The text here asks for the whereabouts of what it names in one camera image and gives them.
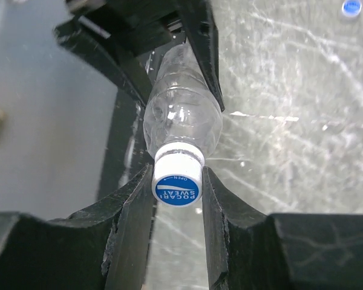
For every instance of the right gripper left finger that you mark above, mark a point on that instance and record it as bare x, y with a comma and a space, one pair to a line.
102, 246

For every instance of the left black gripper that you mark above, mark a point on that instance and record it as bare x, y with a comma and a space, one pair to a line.
139, 27

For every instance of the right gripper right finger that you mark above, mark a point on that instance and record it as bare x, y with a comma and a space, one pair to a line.
246, 249

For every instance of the white blue bottle cap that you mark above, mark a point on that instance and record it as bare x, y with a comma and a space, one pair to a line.
178, 174
351, 9

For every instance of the clear bottle white cap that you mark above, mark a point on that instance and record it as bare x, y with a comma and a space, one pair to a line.
181, 106

